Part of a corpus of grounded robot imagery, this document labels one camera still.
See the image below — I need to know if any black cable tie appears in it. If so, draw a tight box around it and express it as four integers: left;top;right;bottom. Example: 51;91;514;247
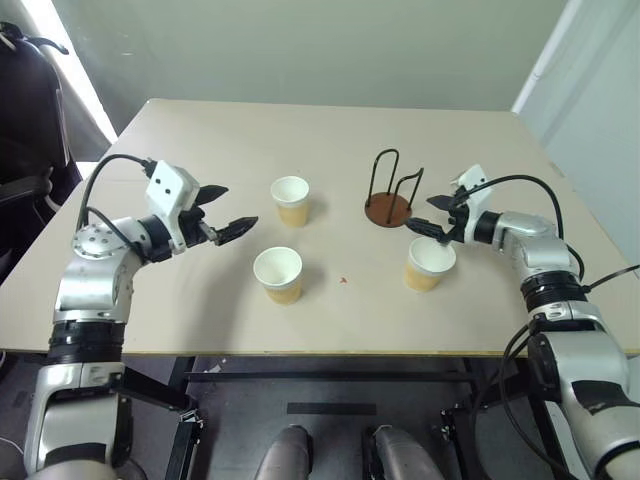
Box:
582;264;640;292

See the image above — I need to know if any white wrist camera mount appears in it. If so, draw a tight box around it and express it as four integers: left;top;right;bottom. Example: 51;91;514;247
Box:
451;163;490;245
145;160;202;251

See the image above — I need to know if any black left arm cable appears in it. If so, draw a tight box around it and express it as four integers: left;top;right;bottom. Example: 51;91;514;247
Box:
79;153;157;262

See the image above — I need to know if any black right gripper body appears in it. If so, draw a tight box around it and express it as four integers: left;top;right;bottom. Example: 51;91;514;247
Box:
446;192;472;247

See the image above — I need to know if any grey rounded shape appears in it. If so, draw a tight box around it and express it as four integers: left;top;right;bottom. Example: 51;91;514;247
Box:
254;424;314;480
372;424;442;480

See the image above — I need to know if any black metal table frame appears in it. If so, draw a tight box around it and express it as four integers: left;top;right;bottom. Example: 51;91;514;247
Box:
117;353;484;480

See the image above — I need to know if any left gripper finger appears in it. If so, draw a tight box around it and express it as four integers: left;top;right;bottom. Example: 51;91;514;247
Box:
215;215;260;247
192;183;231;207

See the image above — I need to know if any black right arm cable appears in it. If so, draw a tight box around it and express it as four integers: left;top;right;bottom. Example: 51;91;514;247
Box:
457;173;587;296

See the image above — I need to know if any white and tan paper cup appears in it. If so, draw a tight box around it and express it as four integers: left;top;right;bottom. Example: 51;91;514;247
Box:
252;246;304;306
270;175;311;229
403;236;458;294

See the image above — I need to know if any white door panel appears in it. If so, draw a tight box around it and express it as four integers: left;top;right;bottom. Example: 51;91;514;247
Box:
509;0;640;181

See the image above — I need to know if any black wire cup rack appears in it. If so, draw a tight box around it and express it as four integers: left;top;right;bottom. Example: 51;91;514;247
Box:
363;148;426;228

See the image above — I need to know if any black office chair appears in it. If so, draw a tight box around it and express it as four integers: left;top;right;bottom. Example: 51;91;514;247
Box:
0;22;71;176
0;159;84;281

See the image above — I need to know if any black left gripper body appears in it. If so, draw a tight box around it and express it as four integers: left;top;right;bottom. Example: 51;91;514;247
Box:
178;205;224;249

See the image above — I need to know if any black tape strip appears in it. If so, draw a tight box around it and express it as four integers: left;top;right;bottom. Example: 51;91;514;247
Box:
286;401;378;417

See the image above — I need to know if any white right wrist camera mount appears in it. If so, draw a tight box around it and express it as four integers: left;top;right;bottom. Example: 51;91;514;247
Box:
451;163;490;245

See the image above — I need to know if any thin black trailing cable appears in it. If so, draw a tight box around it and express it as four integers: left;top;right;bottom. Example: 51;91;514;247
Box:
499;319;601;480

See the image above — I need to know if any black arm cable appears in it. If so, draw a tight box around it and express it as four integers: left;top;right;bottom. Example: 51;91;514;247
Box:
457;173;587;296
79;153;157;262

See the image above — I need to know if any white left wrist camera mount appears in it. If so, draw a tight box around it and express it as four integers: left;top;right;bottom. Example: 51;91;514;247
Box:
145;160;202;251

